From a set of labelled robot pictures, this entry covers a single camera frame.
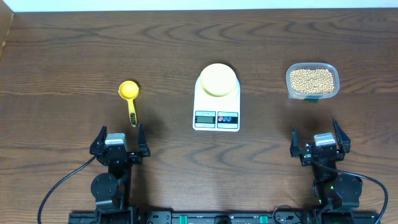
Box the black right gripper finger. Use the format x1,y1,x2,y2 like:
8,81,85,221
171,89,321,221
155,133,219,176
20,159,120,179
290,127,300,157
333,119,351,153

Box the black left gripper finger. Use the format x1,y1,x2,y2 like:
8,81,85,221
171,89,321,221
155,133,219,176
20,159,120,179
137,123,150,157
90,126,107,156

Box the yellow plastic measuring scoop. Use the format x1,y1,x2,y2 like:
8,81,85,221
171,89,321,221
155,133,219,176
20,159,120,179
118,80,139,127

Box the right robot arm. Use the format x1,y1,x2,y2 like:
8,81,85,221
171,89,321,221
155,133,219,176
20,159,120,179
290,119,363,223

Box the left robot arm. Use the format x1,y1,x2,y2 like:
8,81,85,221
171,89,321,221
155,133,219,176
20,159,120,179
90,123,150,223

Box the white digital kitchen scale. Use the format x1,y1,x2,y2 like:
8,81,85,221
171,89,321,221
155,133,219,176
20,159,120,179
192,77,241,132

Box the pale yellow bowl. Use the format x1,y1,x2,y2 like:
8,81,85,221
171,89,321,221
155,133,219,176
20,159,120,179
199,63,238,97

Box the clear plastic container of soybeans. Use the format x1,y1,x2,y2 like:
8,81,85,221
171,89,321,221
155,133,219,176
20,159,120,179
286,62,340,101

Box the cardboard box at edge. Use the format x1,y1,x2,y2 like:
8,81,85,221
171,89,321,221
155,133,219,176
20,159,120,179
0,0,14,55

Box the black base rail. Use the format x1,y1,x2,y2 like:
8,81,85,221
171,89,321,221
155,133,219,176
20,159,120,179
68,210,380,224

